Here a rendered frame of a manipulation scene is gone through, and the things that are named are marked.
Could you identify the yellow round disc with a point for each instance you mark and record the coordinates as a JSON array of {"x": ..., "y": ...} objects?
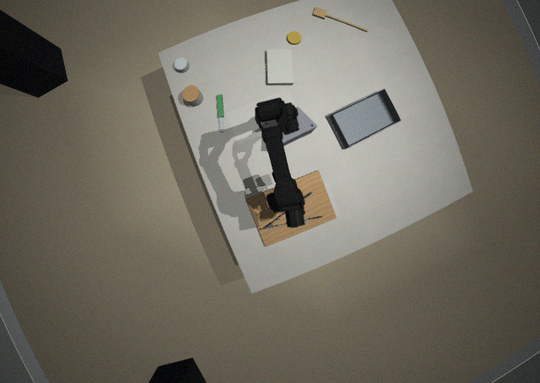
[{"x": 294, "y": 38}]

